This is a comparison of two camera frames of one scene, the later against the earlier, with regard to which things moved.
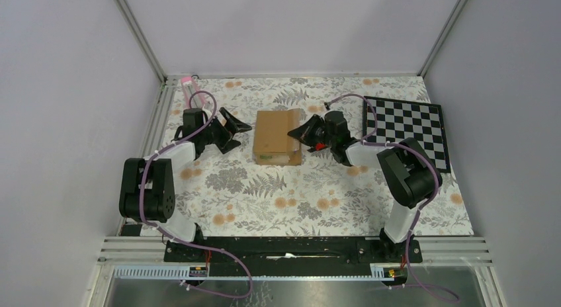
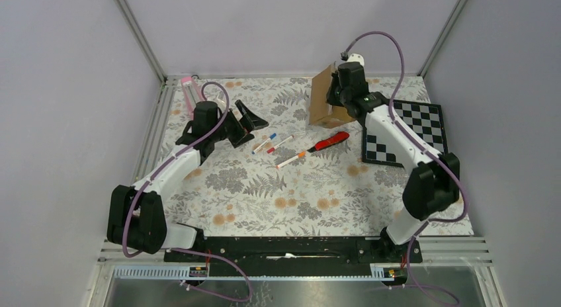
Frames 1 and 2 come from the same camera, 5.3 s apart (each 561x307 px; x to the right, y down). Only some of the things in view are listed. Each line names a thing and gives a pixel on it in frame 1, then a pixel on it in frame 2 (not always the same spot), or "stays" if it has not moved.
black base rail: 290,254 stays
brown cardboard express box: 276,137 to 322,114
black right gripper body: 325,138 to 335,94
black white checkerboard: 398,120 stays
